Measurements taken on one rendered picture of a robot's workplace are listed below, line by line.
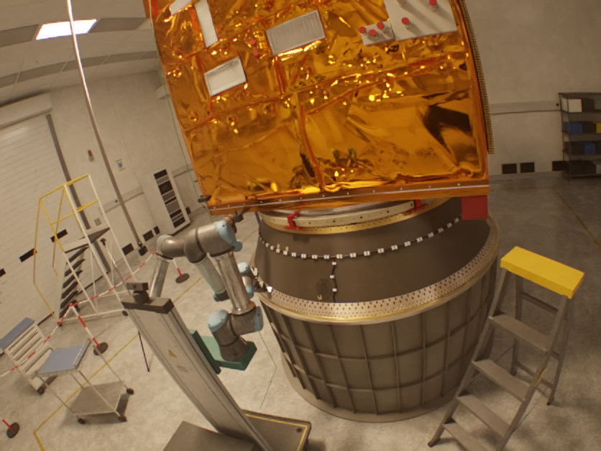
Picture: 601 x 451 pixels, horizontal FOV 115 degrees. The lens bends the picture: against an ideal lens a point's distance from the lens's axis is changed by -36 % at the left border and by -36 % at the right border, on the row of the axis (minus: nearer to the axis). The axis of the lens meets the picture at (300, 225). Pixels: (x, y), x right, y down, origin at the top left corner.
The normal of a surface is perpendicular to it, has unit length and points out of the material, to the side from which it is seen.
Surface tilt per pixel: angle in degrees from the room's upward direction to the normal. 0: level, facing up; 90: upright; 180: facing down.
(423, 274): 62
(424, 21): 90
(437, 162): 91
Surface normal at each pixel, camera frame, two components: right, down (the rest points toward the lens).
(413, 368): 0.00, 0.37
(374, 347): -0.21, 0.42
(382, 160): -0.48, 0.44
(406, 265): -0.08, -0.10
